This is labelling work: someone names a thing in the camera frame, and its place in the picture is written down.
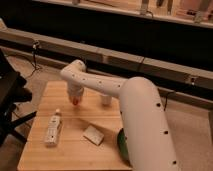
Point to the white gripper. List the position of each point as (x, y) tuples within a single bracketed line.
[(74, 91)]

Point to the red orange pepper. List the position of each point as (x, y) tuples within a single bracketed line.
[(75, 101)]

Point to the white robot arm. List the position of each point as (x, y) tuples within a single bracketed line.
[(148, 138)]

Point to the white sponge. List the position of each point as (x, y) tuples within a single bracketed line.
[(93, 135)]

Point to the small white cup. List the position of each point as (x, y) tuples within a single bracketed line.
[(106, 99)]

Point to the black chair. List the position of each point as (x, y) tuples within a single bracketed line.
[(12, 90)]

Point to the wooden table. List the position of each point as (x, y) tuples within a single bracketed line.
[(73, 151)]

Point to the green patterned bowl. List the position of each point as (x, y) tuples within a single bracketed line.
[(122, 147)]

